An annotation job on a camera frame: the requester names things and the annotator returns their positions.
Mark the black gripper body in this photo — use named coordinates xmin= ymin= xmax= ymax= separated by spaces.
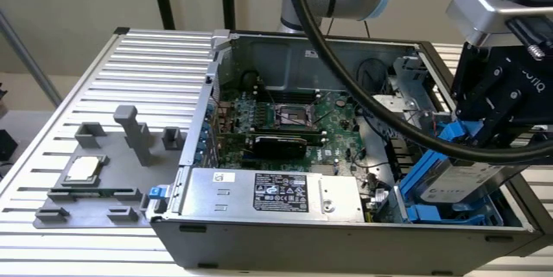
xmin=451 ymin=42 xmax=553 ymax=126

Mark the hard disk with blue carrier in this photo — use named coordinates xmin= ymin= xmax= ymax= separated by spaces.
xmin=399 ymin=120 xmax=506 ymax=223

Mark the empty blue disk carrier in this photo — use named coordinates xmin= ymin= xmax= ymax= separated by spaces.
xmin=407 ymin=205 xmax=442 ymax=223

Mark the metal optical drive cage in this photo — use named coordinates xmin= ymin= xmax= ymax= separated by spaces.
xmin=371 ymin=56 xmax=454 ymax=135

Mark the green motherboard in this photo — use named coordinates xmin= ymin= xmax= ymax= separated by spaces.
xmin=211 ymin=89 xmax=377 ymax=174

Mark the CPU socket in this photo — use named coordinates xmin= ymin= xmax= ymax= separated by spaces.
xmin=268 ymin=102 xmax=319 ymax=131

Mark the black graphics card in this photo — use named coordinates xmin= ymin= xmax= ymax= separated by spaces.
xmin=244 ymin=133 xmax=324 ymax=161

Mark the open black PC case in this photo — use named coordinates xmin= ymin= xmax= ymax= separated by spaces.
xmin=144 ymin=29 xmax=546 ymax=273

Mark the grey power supply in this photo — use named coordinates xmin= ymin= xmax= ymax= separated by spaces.
xmin=179 ymin=167 xmax=367 ymax=223

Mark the blue case latch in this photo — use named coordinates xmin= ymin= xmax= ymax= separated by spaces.
xmin=148 ymin=184 xmax=168 ymax=201

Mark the grey fixture tray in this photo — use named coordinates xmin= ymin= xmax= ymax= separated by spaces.
xmin=32 ymin=105 xmax=191 ymax=231

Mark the silver CPU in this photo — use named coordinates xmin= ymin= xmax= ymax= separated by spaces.
xmin=63 ymin=156 xmax=109 ymax=184

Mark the twisted red black wire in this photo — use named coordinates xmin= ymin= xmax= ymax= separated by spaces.
xmin=405 ymin=111 xmax=437 ymax=133

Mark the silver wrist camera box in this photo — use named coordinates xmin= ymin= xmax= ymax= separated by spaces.
xmin=443 ymin=0 xmax=553 ymax=47

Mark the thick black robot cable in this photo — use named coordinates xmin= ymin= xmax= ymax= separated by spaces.
xmin=280 ymin=0 xmax=539 ymax=165

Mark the aluminium frame post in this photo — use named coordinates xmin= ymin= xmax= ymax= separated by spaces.
xmin=0 ymin=8 xmax=61 ymax=106

